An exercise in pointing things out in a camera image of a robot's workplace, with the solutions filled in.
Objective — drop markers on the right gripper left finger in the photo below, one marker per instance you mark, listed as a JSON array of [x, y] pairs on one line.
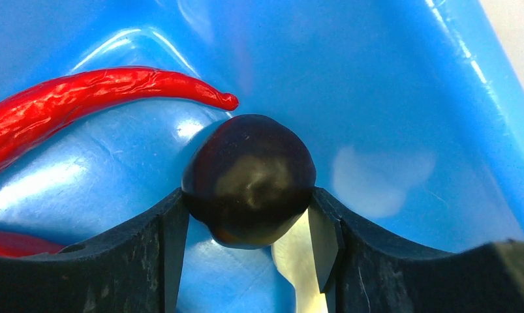
[[133, 267]]

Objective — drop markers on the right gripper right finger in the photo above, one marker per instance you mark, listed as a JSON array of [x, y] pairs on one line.
[[362, 267]]

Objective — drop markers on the red chili pepper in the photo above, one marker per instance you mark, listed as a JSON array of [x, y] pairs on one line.
[[30, 117], [15, 245]]

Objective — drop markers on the dark purple mushroom cap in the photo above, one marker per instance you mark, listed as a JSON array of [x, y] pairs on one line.
[[249, 181]]

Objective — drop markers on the blue plastic bin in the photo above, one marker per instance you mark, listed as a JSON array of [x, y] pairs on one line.
[[411, 111]]

